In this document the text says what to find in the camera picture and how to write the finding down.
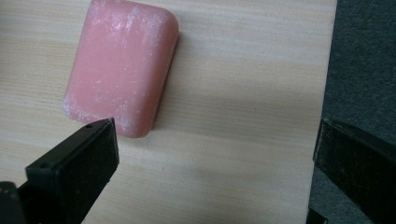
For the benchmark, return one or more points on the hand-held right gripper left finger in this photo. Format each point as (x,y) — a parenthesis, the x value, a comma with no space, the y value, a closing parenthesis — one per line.
(74,168)

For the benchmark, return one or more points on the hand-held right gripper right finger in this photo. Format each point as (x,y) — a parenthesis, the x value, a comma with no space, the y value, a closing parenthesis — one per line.
(358,168)

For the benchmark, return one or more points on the pink soap bar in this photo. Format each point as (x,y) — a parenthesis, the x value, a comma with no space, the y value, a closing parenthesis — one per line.
(120,65)

